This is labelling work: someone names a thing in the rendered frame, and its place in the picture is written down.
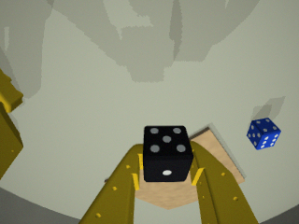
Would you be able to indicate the blue die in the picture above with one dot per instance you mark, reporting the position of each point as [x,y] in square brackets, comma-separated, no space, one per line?
[263,133]

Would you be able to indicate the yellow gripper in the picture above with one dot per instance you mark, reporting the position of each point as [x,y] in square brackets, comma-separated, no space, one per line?
[221,200]

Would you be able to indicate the tan mat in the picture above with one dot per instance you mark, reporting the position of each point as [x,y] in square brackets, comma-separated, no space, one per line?
[169,195]

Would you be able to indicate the black die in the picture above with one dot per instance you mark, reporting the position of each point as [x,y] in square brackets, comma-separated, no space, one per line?
[167,154]

